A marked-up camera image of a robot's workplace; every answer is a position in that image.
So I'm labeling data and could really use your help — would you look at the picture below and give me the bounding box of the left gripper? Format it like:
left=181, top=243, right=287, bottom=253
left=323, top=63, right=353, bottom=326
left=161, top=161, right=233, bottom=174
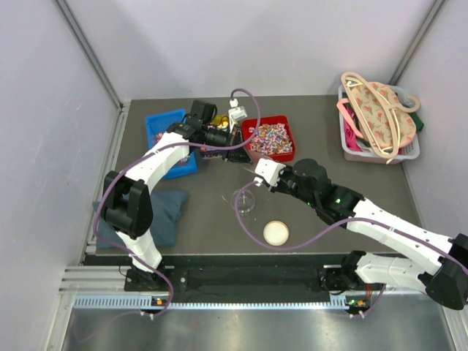
left=202, top=124, right=254, bottom=166

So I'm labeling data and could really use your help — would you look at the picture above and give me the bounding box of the blue plastic candy bin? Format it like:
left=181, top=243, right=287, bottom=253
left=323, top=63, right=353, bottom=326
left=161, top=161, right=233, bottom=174
left=145, top=108, right=199, bottom=180

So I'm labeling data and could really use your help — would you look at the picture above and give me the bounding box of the clear plastic scoop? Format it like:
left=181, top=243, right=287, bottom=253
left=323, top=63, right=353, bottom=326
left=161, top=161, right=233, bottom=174
left=238, top=163, right=256, bottom=175

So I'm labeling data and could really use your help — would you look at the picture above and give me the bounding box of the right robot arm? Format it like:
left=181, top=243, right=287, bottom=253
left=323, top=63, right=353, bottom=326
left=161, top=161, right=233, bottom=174
left=255, top=159, right=467, bottom=310

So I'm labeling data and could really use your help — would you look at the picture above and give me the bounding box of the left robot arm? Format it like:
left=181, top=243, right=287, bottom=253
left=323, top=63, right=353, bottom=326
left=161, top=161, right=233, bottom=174
left=97, top=99, right=253, bottom=290

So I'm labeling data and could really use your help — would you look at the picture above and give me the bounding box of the red tray of swirl lollipops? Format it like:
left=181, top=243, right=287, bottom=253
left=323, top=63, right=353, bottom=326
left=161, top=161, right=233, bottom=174
left=245, top=116, right=296, bottom=163

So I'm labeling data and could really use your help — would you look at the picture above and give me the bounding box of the clear glass jar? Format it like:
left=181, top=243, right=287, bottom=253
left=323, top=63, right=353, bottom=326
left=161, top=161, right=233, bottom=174
left=231, top=189, right=255, bottom=216

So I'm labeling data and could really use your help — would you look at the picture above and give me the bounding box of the round cream jar lid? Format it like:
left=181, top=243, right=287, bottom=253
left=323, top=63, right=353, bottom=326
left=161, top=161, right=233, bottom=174
left=263, top=221, right=290, bottom=246

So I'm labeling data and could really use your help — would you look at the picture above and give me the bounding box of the folded dark blue cloth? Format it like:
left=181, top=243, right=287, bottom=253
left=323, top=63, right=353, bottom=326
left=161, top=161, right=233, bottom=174
left=97, top=191, right=189, bottom=249

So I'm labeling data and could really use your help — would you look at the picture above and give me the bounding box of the white basket of clothes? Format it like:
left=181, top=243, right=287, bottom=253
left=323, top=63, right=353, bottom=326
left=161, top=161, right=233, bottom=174
left=336, top=82, right=424, bottom=164

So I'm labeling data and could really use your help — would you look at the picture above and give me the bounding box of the beige clothes hanger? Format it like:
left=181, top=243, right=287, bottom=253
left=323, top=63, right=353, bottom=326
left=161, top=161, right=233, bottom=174
left=337, top=72, right=421, bottom=165

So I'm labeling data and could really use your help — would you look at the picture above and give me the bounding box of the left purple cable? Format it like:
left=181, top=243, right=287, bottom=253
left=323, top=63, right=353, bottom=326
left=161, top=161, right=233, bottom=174
left=93, top=87, right=263, bottom=319

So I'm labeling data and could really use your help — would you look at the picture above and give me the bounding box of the purple cable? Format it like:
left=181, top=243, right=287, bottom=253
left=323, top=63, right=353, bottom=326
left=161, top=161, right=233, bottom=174
left=233, top=181, right=468, bottom=317
left=93, top=87, right=263, bottom=319

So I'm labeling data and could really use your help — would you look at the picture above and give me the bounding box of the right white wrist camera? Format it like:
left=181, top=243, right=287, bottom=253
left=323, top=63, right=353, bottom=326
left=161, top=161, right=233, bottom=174
left=254, top=158, right=286, bottom=186

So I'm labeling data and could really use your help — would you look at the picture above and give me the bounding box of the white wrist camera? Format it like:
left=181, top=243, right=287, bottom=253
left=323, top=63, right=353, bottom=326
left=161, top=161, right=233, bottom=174
left=254, top=158, right=286, bottom=186
left=227, top=106, right=248, bottom=127

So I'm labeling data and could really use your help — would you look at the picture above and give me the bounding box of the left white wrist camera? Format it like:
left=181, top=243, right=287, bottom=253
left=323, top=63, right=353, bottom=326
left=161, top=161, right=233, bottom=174
left=227, top=106, right=248, bottom=127

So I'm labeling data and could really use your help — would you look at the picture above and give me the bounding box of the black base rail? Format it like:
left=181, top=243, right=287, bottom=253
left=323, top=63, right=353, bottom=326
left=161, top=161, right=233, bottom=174
left=124, top=253, right=381, bottom=304

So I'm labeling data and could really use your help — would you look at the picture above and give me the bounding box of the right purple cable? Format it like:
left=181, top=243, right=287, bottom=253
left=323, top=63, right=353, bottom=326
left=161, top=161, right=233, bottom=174
left=233, top=181, right=468, bottom=317

